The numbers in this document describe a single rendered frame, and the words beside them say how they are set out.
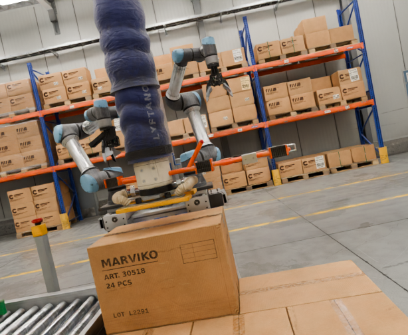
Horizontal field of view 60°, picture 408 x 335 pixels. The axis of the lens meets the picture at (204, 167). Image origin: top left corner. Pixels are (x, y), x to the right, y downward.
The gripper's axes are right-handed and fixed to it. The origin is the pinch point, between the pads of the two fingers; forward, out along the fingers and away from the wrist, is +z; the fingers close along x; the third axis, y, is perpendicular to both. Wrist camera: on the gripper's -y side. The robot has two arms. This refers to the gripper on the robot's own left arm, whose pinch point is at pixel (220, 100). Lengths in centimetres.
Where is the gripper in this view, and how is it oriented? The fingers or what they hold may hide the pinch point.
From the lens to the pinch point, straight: 208.2
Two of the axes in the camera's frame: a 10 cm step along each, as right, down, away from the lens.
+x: 9.8, -2.0, -0.2
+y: -0.1, 0.5, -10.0
